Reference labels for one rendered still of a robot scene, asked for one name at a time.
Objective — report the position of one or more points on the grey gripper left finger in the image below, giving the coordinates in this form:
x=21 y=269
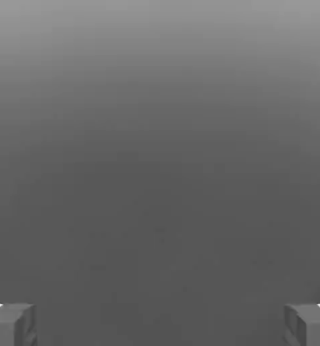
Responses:
x=8 y=325

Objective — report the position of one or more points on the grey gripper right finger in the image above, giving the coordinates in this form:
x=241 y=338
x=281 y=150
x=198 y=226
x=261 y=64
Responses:
x=311 y=325

